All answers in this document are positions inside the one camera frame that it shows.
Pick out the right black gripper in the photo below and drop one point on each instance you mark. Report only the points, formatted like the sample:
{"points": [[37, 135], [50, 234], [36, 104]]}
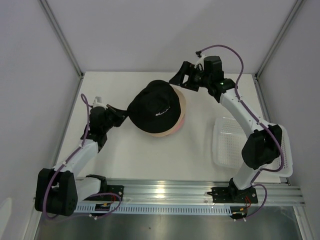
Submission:
{"points": [[188, 69]]}

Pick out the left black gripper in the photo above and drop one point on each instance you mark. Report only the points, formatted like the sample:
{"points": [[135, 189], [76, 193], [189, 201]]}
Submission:
{"points": [[119, 115]]}

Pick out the beige bucket hat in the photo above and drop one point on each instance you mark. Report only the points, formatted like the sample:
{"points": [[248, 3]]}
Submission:
{"points": [[183, 104]]}

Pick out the black and beige hat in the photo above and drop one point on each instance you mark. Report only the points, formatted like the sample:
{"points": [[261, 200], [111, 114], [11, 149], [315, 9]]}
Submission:
{"points": [[156, 108]]}

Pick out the pink bucket hat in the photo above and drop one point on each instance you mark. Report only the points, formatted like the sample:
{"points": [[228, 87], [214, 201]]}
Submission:
{"points": [[180, 124]]}

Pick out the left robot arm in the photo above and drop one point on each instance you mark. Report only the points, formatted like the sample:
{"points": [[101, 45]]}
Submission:
{"points": [[57, 191]]}

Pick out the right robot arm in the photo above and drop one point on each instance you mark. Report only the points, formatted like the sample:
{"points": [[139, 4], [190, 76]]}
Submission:
{"points": [[264, 139]]}

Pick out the white plastic basket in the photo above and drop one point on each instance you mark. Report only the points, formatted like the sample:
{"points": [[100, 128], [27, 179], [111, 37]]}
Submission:
{"points": [[229, 140]]}

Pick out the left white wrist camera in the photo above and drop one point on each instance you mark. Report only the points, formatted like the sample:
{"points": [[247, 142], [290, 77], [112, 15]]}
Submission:
{"points": [[98, 103]]}

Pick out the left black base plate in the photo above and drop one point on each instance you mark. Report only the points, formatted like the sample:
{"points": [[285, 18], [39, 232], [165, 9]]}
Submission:
{"points": [[116, 189]]}

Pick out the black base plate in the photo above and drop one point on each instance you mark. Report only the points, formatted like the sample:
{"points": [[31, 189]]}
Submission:
{"points": [[116, 189], [231, 195]]}

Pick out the white slotted cable duct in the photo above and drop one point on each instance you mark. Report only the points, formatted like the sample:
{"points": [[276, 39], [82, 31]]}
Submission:
{"points": [[153, 209]]}

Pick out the left aluminium frame post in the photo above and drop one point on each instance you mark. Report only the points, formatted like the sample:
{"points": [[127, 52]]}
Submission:
{"points": [[49, 14]]}

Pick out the aluminium frame post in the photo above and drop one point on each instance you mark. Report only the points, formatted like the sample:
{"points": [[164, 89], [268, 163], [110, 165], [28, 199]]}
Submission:
{"points": [[49, 14], [282, 32]]}

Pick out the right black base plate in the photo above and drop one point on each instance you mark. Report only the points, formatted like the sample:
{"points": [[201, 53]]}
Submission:
{"points": [[231, 195]]}

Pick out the right aluminium frame post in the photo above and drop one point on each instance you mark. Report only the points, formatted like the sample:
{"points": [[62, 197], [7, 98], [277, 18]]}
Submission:
{"points": [[282, 32]]}

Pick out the aluminium mounting rail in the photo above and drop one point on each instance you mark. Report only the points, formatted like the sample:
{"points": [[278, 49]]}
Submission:
{"points": [[181, 192]]}

